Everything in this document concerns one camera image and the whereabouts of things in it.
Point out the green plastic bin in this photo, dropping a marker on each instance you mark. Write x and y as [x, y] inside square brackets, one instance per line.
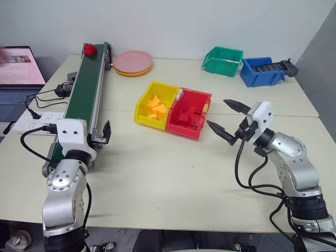
[220, 69]

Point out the blue plastic bin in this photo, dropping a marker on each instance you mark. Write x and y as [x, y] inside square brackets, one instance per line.
[258, 80]

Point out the red toy block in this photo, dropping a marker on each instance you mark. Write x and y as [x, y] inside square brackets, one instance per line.
[183, 120]
[89, 50]
[189, 110]

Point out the yellow toy block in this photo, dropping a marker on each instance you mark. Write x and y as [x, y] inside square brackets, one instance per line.
[152, 116]
[160, 109]
[155, 101]

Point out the green conveyor belt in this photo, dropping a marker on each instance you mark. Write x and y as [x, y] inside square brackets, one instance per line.
[84, 86]

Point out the orange bin tag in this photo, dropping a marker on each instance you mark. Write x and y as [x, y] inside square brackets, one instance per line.
[206, 108]

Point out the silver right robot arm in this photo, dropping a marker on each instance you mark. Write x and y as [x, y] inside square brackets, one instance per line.
[288, 149]

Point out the pink plate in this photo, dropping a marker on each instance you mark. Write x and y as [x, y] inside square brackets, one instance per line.
[132, 61]

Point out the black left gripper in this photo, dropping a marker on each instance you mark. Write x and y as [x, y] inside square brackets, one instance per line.
[97, 141]

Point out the black power adapter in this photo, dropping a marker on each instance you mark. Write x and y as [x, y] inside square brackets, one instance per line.
[63, 90]

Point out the white power strip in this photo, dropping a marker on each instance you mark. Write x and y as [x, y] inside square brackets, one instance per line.
[39, 118]

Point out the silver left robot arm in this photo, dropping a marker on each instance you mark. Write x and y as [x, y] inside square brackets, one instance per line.
[63, 183]

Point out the grey laptop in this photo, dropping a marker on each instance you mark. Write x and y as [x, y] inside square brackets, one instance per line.
[15, 78]

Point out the yellow plate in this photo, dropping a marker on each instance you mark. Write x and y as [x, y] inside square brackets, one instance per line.
[131, 74]

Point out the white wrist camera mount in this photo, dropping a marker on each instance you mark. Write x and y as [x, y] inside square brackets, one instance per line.
[262, 115]
[71, 131]

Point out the yellow plastic bin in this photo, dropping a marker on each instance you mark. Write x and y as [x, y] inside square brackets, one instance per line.
[141, 119]

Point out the black handheld controller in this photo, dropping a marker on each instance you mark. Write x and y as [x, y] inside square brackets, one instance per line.
[288, 68]

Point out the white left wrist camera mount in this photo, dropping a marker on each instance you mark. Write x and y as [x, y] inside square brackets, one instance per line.
[71, 131]

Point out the blurred person hand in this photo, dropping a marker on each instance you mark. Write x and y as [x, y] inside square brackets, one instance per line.
[3, 55]

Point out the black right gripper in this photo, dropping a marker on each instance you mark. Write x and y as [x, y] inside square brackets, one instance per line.
[245, 131]

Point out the red plastic bin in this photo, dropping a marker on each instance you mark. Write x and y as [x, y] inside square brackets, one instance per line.
[181, 130]

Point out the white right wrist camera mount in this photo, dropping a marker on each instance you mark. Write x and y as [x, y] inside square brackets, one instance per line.
[262, 115]

